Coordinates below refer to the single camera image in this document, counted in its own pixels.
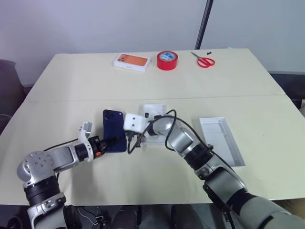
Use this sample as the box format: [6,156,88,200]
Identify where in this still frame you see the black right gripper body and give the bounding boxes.
[125,130,143,143]

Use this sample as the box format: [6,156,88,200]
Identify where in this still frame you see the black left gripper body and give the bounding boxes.
[89,135,108,157]

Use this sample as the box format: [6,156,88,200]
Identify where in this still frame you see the dark blue smartphone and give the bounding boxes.
[102,109,127,154]

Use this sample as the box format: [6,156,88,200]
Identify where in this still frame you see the white phone box base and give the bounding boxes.
[139,103,168,145]

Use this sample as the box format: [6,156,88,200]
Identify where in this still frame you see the white box with orange phone print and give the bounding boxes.
[113,53,151,73]

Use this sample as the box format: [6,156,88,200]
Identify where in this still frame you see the white phone box lid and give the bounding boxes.
[198,116,246,167]

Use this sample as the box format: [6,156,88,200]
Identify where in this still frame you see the white charger adapter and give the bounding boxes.
[123,113,149,135]

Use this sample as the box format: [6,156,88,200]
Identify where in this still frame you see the dark rounded shape under table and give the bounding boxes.
[111,206,144,229]

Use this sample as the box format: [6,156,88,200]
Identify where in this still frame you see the red tape roll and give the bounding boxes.
[156,50,179,72]

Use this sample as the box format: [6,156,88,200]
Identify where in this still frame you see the black metal pole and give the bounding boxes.
[194,0,214,50]

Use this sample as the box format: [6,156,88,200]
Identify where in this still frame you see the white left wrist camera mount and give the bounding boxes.
[78,121,96,163]

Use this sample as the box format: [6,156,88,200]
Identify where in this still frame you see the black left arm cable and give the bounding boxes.
[43,137,82,152]

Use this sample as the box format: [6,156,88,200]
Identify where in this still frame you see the red handled scissors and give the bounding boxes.
[191,51,216,69]

